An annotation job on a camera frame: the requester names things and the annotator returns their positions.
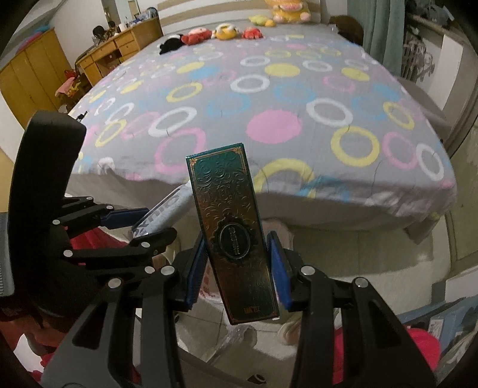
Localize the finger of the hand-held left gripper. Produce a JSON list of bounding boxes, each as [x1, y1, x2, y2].
[[52, 196, 150, 236], [63, 227, 178, 279]]

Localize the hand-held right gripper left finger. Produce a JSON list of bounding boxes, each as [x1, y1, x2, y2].
[[41, 235, 207, 388]]

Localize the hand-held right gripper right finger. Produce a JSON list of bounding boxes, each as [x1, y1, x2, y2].
[[267, 230, 437, 388]]

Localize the silver tube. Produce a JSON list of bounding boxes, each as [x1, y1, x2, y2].
[[129, 183, 197, 239]]

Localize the green ornate box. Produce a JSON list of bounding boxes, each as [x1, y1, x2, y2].
[[186, 142, 281, 326]]

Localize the clear plastic wrapper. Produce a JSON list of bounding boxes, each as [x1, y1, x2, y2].
[[207, 324, 259, 359]]

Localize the pink cloth pile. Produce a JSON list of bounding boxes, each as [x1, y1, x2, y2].
[[56, 69, 92, 99]]

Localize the yellow wooden wardrobe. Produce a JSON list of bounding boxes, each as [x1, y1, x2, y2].
[[0, 29, 71, 125]]

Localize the pink bag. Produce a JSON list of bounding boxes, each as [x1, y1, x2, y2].
[[19, 24, 51, 47]]

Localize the wooden desk with drawers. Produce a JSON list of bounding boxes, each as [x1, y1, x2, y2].
[[76, 17, 165, 88]]

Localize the person's red shorts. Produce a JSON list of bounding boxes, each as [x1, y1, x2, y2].
[[33, 227, 441, 388]]

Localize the blue storage box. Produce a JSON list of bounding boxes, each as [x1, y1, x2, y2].
[[398, 296, 478, 377]]

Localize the black plush toy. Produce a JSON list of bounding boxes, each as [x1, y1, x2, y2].
[[157, 34, 184, 56]]

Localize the yellow white plush toy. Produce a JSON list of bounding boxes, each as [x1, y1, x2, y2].
[[212, 23, 240, 41]]

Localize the green yellow plush toy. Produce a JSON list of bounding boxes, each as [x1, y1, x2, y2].
[[248, 14, 277, 27]]

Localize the brown soft object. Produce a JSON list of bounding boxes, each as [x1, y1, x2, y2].
[[329, 15, 364, 45]]

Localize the patterned grey cloth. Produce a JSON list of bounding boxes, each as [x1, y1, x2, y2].
[[401, 30, 436, 83]]

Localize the large yellow plush toy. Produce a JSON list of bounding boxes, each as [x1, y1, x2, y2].
[[264, 0, 312, 24]]

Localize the green curtain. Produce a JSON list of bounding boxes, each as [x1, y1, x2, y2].
[[358, 0, 407, 68]]

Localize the white panel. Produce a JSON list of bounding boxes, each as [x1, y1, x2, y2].
[[439, 32, 473, 113]]

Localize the bed with ring-print sheet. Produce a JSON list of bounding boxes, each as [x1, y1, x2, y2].
[[65, 22, 458, 299]]

